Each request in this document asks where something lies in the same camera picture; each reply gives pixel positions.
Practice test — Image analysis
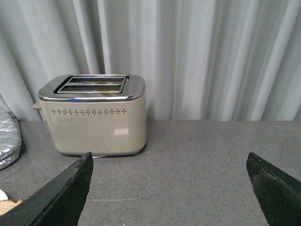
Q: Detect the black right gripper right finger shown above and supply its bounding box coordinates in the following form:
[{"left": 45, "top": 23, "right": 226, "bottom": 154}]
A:
[{"left": 246, "top": 153, "right": 301, "bottom": 226}]

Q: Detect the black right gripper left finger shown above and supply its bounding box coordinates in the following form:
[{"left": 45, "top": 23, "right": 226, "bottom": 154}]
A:
[{"left": 0, "top": 152, "right": 94, "bottom": 226}]

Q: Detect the brown-crusted bread slice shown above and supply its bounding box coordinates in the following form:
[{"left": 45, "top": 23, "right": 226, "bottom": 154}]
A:
[{"left": 0, "top": 199, "right": 24, "bottom": 216}]

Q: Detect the cream two-slot toaster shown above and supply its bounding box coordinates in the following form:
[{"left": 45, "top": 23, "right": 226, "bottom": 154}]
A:
[{"left": 33, "top": 74, "right": 147, "bottom": 157}]

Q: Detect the white round plate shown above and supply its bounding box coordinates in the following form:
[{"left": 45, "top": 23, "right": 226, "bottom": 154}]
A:
[{"left": 0, "top": 190, "right": 8, "bottom": 201}]

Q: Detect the silver quilted oven mitt bottom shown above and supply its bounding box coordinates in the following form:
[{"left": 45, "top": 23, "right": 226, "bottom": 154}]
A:
[{"left": 0, "top": 148, "right": 21, "bottom": 170}]

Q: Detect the silver quilted oven mitt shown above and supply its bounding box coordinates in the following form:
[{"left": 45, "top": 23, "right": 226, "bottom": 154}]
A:
[
  {"left": 0, "top": 112, "right": 22, "bottom": 160},
  {"left": 0, "top": 148, "right": 21, "bottom": 170}
]

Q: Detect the silver quilted oven mitt top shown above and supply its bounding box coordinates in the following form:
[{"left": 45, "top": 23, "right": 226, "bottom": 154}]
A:
[{"left": 0, "top": 112, "right": 22, "bottom": 160}]

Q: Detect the grey pleated curtain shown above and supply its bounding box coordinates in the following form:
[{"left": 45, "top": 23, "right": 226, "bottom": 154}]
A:
[{"left": 0, "top": 0, "right": 301, "bottom": 121}]

